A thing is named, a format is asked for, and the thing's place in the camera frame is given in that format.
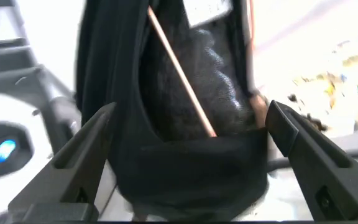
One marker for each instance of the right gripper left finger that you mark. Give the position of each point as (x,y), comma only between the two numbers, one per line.
(57,193)

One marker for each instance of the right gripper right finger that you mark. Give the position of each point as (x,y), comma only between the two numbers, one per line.
(346,193)

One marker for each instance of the cream printed garment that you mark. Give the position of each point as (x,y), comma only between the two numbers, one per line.
(331,90)

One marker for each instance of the black garment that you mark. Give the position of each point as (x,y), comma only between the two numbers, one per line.
(182,174)

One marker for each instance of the pink clothes hanger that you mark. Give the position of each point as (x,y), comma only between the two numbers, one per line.
(182,74)

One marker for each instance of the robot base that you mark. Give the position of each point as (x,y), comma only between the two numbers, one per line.
(11,149)

